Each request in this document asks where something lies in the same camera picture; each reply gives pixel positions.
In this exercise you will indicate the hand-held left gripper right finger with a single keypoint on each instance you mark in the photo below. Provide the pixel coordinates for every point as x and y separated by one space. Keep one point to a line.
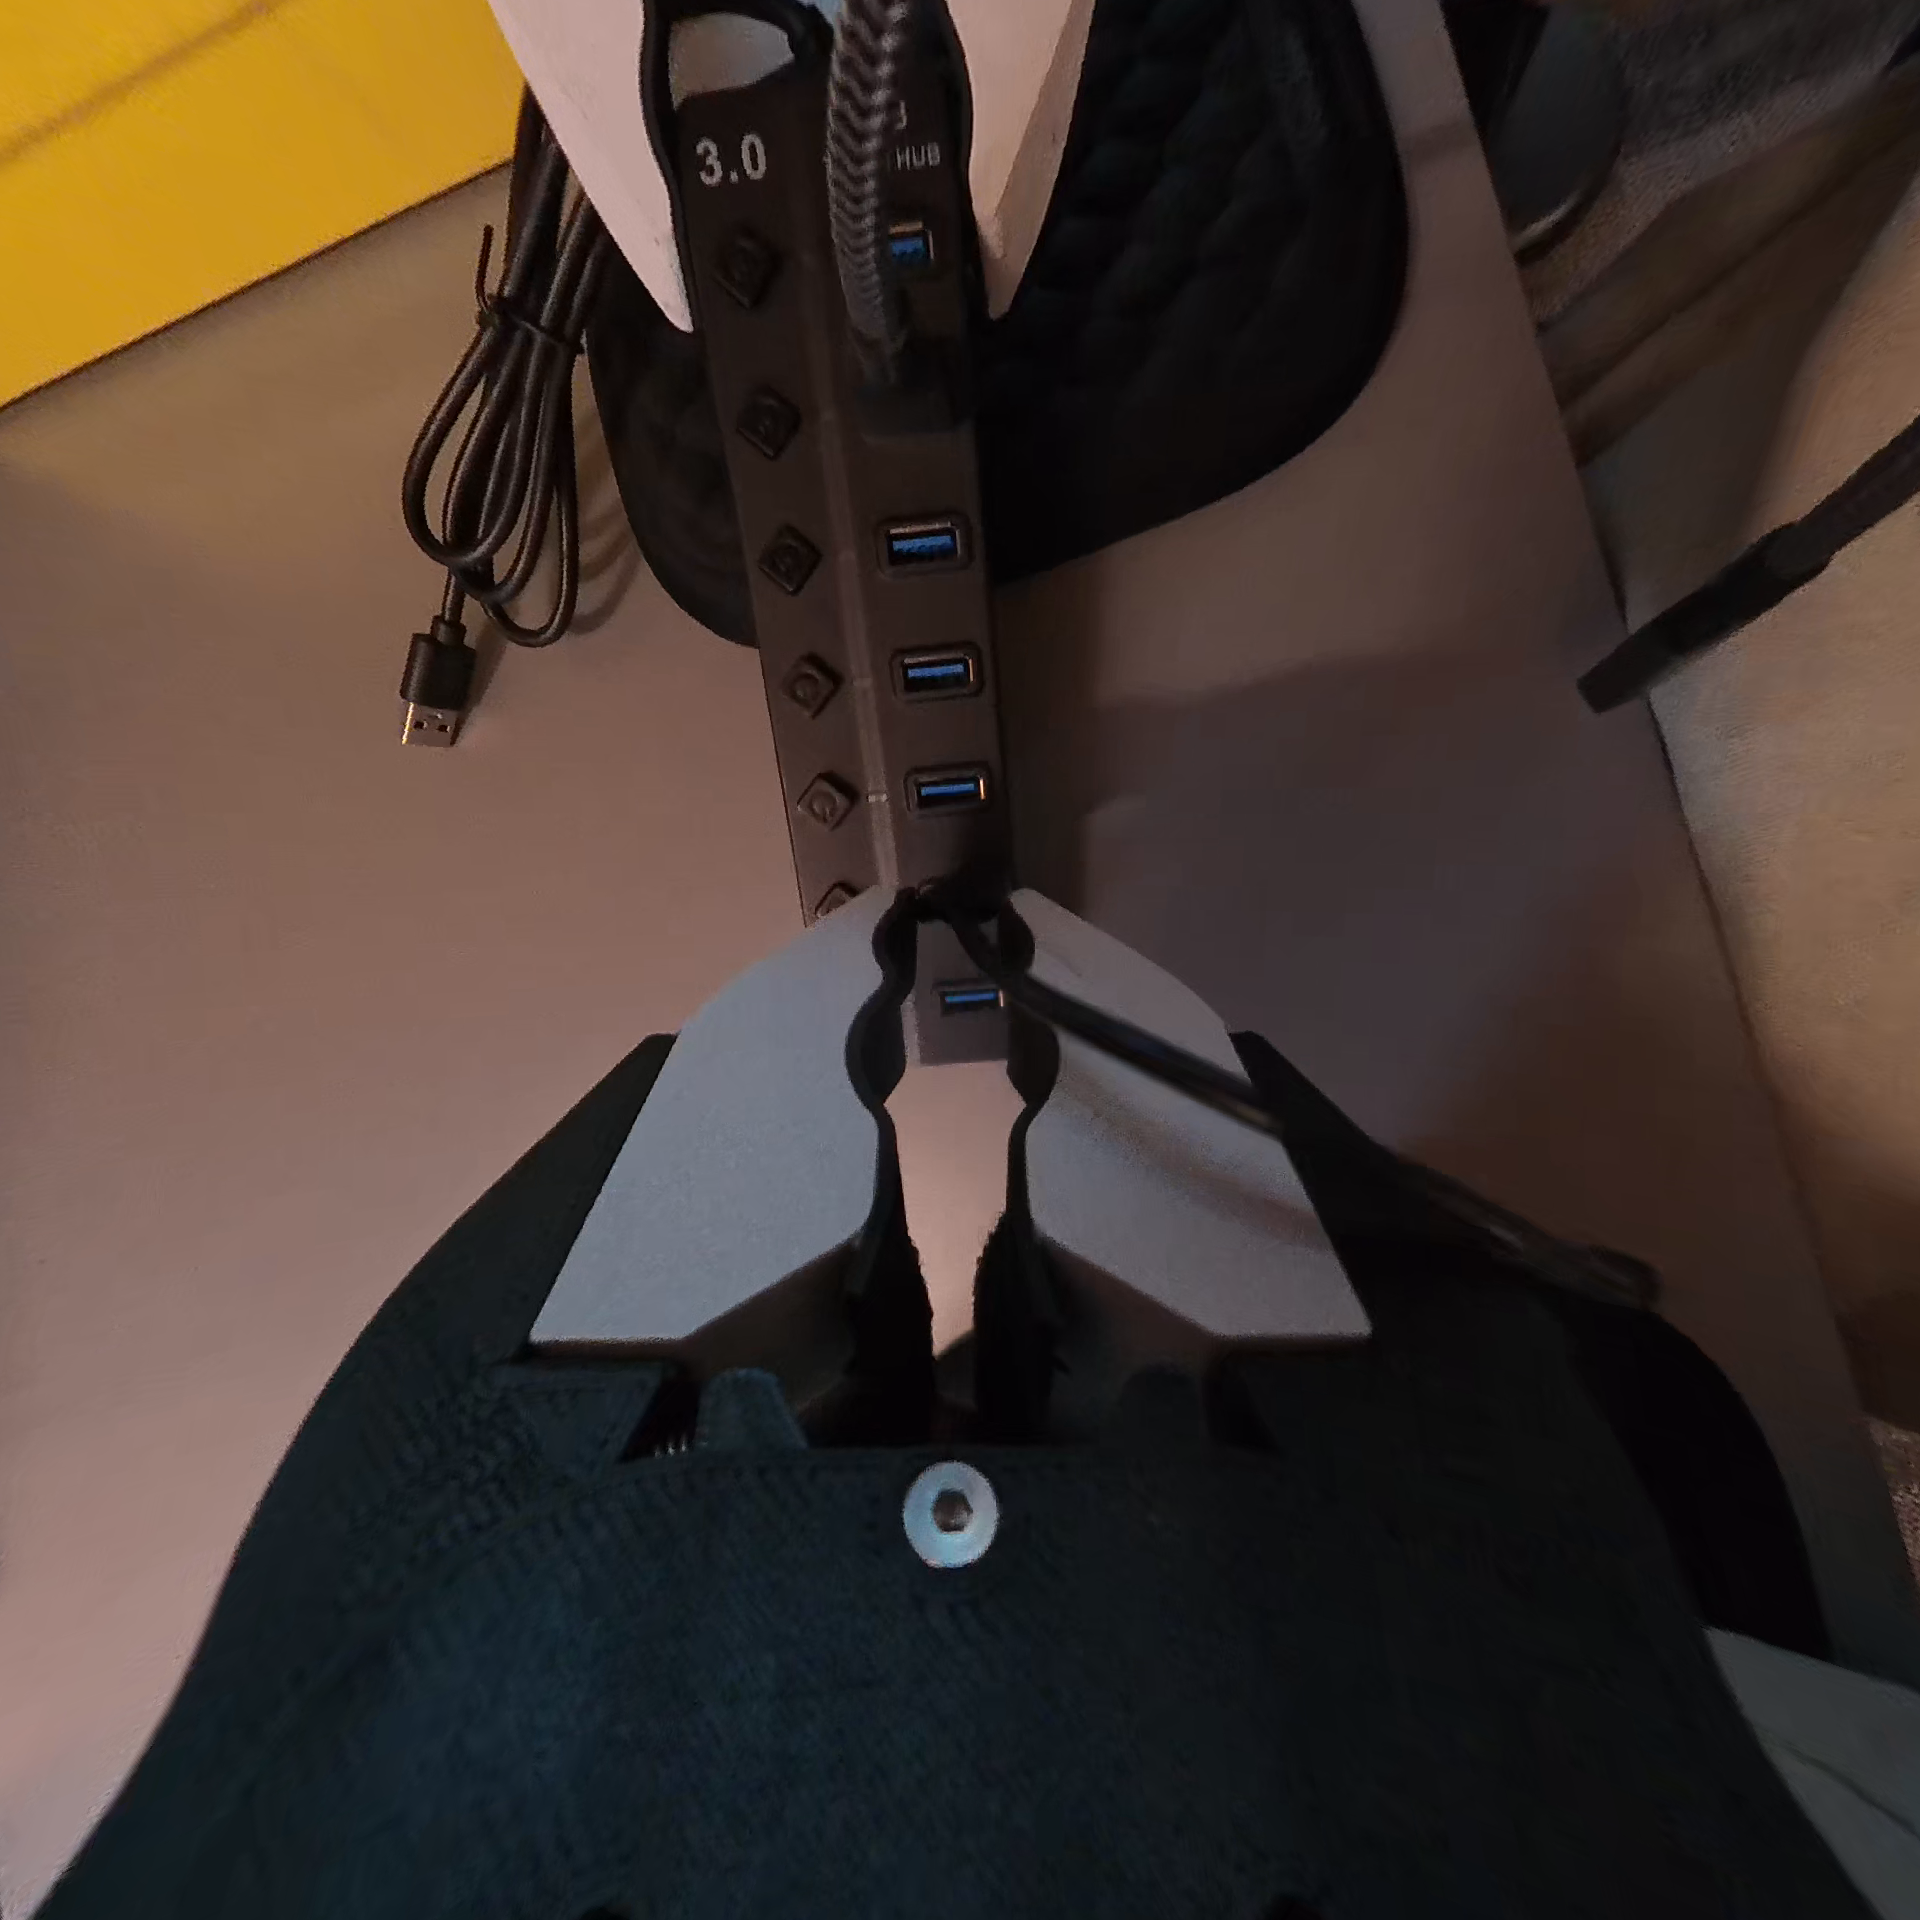
1184 1202

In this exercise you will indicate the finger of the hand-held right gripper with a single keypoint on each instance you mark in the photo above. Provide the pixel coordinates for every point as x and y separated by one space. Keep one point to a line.
1036 107
600 135

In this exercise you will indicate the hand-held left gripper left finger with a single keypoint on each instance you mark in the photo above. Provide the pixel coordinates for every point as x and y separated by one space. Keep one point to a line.
721 1172

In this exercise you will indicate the yellow plastic bin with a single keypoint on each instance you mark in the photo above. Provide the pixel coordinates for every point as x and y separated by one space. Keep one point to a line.
181 149

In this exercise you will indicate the black usb hub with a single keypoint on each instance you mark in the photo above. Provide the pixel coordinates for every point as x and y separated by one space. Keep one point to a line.
840 704

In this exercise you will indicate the black quilted pad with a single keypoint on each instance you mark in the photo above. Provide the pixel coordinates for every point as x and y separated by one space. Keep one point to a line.
1170 301

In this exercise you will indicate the dark round object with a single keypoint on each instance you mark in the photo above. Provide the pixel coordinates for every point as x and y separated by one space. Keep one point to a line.
1569 120

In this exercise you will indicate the beige cloth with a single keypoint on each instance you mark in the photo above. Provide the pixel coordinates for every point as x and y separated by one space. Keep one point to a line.
1770 902

